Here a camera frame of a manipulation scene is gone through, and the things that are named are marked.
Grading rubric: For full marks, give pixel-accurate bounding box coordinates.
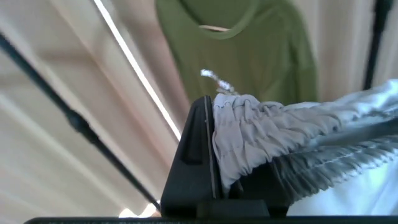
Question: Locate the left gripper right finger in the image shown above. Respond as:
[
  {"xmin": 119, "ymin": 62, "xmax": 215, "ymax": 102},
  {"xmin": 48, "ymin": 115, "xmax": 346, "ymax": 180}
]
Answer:
[{"xmin": 229, "ymin": 161, "xmax": 292, "ymax": 218}]

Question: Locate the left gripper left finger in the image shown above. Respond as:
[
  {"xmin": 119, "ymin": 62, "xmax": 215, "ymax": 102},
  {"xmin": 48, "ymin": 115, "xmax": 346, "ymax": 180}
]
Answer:
[{"xmin": 159, "ymin": 95, "xmax": 223, "ymax": 218}]

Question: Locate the pale grey garment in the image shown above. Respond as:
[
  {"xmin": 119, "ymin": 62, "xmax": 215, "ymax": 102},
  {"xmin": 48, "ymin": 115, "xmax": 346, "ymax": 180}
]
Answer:
[{"xmin": 211, "ymin": 78, "xmax": 398, "ymax": 217}]

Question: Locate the green sleeveless shirt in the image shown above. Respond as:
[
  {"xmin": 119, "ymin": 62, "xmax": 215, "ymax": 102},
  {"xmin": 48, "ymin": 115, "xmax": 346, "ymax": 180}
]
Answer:
[{"xmin": 154, "ymin": 0, "xmax": 319, "ymax": 106}]

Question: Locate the pink clothes hanger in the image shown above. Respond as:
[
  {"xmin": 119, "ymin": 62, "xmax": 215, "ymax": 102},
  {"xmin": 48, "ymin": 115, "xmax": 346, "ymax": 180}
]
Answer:
[{"xmin": 198, "ymin": 24, "xmax": 231, "ymax": 33}]

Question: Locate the black clothes rack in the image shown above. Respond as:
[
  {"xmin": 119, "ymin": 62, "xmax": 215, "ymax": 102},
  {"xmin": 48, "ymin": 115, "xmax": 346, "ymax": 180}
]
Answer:
[{"xmin": 0, "ymin": 0, "xmax": 394, "ymax": 212}]

